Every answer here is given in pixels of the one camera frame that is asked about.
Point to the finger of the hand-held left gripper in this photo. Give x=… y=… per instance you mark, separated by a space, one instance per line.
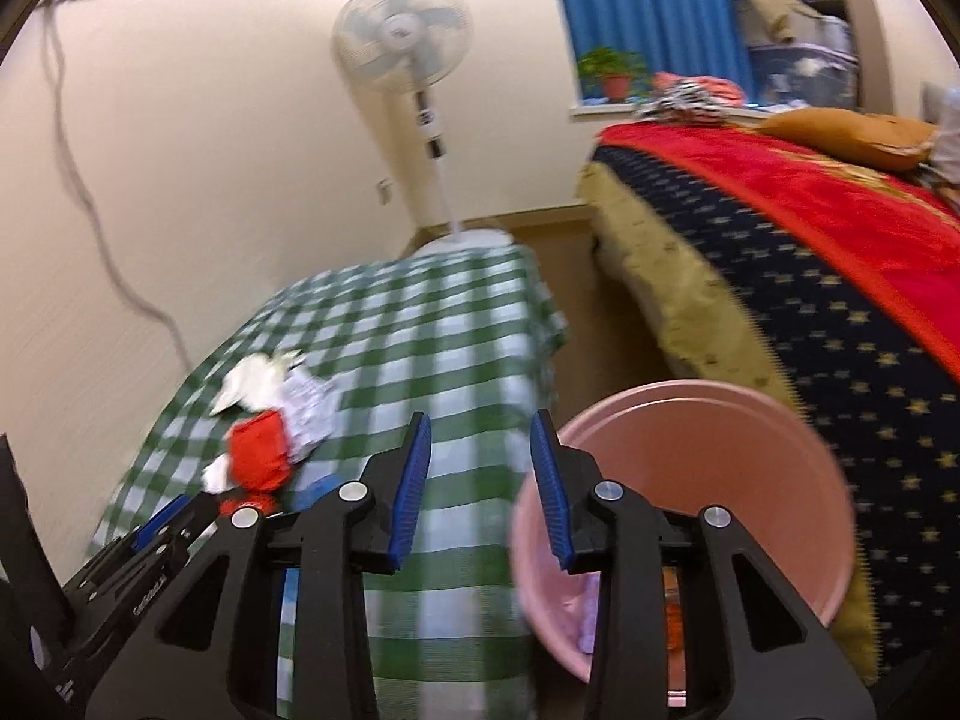
x=161 y=516
x=199 y=519

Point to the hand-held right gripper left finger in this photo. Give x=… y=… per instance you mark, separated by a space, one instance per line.
x=412 y=495

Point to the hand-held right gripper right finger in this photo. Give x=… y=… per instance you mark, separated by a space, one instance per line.
x=551 y=495

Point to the red plastic wrapper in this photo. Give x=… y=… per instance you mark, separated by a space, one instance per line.
x=259 y=454

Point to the pink plastic bin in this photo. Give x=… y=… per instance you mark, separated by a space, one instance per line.
x=712 y=450

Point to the blue plastic bag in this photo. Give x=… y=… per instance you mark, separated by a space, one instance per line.
x=322 y=493

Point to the white crumpled tissue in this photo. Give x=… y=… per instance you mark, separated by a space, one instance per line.
x=247 y=382

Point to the green checked tablecloth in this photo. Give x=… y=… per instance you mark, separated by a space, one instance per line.
x=450 y=315

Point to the yellow bed sheet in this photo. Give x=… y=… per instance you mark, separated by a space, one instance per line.
x=690 y=292

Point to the navy star-print blanket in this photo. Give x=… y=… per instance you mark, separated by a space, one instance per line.
x=862 y=390

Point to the red blanket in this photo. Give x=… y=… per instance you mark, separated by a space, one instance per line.
x=825 y=225

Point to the potted green plant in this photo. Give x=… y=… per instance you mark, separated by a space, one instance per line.
x=615 y=75

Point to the striped folded clothes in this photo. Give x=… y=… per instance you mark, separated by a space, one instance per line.
x=712 y=86

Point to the white standing fan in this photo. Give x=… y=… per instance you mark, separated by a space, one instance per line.
x=401 y=37

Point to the brown pillow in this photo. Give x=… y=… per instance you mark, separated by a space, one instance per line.
x=847 y=131

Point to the clear storage box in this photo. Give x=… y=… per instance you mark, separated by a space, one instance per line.
x=802 y=71

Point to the blue curtain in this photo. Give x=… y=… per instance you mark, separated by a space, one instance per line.
x=660 y=0

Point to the grey container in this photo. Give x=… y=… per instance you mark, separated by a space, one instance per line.
x=829 y=34

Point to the beige jacket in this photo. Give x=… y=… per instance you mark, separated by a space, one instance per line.
x=772 y=4

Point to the plaid pillow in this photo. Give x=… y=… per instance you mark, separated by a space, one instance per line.
x=946 y=127

